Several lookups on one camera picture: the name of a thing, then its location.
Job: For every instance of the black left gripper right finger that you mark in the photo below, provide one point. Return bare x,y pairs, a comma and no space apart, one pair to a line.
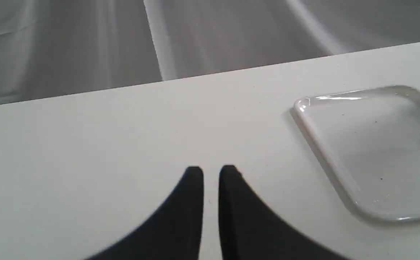
250,230

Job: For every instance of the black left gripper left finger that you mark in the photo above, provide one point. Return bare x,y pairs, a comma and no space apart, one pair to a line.
172,232

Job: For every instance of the white plastic tray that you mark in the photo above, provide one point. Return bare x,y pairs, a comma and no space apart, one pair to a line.
370,141

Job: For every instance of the grey backdrop cloth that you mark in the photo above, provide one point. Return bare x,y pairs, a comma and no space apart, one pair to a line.
60,47

